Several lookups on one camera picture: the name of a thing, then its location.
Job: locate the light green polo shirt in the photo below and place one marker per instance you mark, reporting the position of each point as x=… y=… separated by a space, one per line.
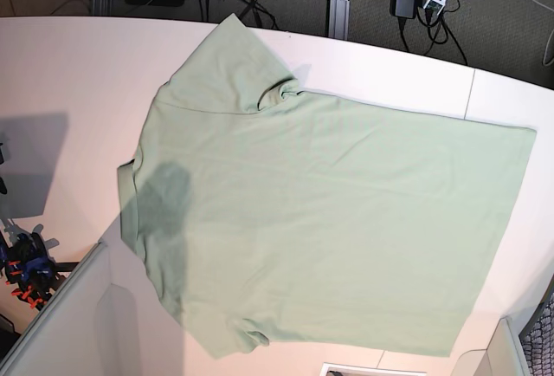
x=267 y=213

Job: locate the grey partition panel left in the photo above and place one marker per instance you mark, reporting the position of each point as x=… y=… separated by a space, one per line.
x=89 y=327

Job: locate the grey partition panel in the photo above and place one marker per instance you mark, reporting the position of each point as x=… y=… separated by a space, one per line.
x=504 y=356
x=89 y=327

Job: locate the grey partition panel right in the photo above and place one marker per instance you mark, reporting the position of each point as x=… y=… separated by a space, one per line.
x=504 y=356

